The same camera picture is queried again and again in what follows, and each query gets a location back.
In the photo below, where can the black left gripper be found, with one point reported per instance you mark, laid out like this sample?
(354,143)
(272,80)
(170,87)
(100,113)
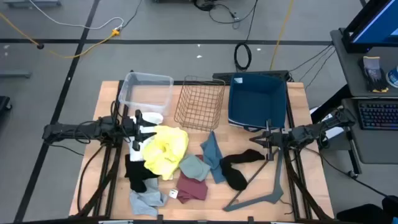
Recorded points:
(129,132)

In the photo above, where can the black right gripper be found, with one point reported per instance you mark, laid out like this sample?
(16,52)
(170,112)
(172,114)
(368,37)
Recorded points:
(280,137)

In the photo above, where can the white cloth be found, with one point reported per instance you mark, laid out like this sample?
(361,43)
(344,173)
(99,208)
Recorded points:
(152,118)

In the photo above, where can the yellow cloth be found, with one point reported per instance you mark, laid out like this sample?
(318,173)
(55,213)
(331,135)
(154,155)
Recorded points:
(168,146)

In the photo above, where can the black sock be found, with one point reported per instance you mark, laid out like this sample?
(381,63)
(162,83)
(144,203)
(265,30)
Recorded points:
(233,177)

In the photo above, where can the black cloth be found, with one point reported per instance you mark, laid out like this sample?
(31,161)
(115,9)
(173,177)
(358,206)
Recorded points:
(136,177)

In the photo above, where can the blue cloth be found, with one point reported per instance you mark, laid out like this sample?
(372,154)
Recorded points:
(213,152)

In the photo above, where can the sage green cloth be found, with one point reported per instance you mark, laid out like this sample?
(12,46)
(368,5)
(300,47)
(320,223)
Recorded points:
(194,168)

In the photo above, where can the light grey cloth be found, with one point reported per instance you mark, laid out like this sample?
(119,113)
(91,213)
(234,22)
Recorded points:
(144,202)

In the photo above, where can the maroon cloth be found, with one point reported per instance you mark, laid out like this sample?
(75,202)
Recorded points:
(192,189)

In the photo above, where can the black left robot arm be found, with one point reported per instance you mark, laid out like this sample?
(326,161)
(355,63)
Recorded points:
(62,130)

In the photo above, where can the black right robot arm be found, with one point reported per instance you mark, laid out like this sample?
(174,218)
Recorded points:
(311,132)

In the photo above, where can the clear plastic bin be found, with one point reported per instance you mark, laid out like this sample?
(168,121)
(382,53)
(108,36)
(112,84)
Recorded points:
(146,93)

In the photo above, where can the blue fabric bin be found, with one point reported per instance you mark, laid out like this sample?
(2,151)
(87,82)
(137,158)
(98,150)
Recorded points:
(256,99)

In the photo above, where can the grey V-shaped metal stand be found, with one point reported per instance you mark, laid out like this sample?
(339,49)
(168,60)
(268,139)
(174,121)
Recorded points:
(273,196)

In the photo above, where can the white paper sheet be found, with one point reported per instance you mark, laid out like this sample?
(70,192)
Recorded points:
(335,133)

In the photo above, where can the black table clamp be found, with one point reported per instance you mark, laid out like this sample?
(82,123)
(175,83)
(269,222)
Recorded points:
(160,218)
(250,219)

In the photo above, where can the black backlit keyboard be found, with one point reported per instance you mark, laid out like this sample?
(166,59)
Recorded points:
(377,115)

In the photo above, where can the grey computer cart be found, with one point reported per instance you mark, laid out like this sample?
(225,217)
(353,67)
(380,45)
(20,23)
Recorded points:
(351,62)

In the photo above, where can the grey black work gloves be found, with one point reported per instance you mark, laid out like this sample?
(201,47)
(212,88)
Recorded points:
(373,74)

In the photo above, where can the black round floor port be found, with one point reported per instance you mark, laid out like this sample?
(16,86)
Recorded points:
(39,46)

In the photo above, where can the grey floor bar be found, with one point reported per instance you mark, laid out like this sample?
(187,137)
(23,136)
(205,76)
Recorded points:
(15,74)

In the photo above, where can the white blue round container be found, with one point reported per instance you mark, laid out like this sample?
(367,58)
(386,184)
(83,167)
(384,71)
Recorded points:
(393,77)

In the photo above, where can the black object at floor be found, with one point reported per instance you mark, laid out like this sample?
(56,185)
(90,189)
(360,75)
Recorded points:
(3,104)

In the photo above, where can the computer monitor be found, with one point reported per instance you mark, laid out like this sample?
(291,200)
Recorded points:
(379,25)

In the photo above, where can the grey equipment base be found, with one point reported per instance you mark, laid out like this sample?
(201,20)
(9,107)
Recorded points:
(31,3)

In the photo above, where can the black aluminium table frame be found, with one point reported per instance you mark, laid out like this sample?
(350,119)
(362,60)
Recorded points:
(178,83)

